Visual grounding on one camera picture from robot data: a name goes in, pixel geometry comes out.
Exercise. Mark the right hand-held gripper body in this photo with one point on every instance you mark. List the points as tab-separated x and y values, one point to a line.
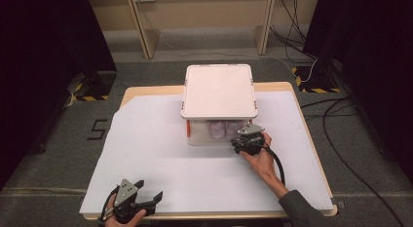
250	144

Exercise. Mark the person's left hand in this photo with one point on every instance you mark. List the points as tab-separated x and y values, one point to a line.
121	225

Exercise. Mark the stand base hazard tape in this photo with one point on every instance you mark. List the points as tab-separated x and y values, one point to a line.
94	87
316	79

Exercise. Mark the black tape floor mark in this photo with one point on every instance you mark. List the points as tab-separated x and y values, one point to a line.
97	129

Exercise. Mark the beige wooden desk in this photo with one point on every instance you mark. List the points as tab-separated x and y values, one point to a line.
204	12

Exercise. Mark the person's right hand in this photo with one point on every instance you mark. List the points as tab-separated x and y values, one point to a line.
263	163

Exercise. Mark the black curtain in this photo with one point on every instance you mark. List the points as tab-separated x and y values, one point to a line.
373	58
39	74

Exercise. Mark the white paper sheet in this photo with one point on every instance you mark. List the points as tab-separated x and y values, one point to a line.
162	162

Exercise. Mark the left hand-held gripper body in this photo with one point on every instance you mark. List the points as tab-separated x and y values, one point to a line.
125	194

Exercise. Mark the white storage box orange latches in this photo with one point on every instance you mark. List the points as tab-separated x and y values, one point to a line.
217	90

